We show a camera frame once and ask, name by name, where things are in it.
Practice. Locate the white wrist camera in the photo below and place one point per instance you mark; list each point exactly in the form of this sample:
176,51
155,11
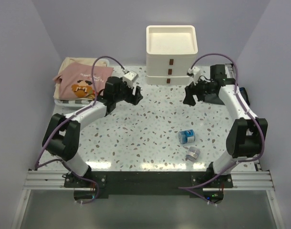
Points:
130,77
194,73

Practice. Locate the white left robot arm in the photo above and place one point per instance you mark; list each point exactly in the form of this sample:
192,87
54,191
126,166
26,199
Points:
62,135

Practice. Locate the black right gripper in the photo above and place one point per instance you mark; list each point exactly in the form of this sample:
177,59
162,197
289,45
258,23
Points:
189,99

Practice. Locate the aluminium frame rail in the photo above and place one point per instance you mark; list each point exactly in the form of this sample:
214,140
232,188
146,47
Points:
242,180

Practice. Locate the clear tape roll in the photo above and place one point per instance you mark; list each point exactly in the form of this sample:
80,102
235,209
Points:
192,154

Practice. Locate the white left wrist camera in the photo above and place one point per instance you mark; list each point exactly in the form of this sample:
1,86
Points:
130,77

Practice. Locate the blue label can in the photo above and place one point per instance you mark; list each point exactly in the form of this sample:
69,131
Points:
186,136

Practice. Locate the white laundry tray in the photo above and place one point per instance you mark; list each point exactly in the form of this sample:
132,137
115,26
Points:
71,103

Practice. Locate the cream drawer organizer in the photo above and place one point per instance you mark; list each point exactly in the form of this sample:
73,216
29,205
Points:
170,52

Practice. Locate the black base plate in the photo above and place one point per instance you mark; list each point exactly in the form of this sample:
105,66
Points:
102,184

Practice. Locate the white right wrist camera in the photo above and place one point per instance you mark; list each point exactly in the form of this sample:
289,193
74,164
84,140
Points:
194,73

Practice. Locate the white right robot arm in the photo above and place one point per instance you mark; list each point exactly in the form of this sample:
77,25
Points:
246,139

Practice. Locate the grey pencil pouch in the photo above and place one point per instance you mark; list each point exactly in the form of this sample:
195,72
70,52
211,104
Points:
214,99

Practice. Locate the pink printed t-shirt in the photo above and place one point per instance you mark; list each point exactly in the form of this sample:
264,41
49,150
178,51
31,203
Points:
84,81

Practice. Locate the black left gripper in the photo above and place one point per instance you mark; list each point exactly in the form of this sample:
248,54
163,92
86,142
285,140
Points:
133,99

